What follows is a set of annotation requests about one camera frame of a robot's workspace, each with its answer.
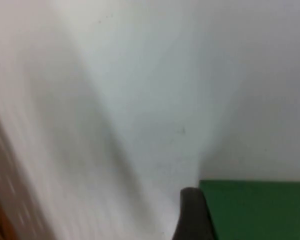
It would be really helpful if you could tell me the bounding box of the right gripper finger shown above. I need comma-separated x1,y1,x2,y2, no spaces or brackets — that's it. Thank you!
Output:
171,186,220,240

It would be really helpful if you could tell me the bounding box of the green cube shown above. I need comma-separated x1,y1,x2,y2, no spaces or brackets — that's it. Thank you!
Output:
198,179,300,240

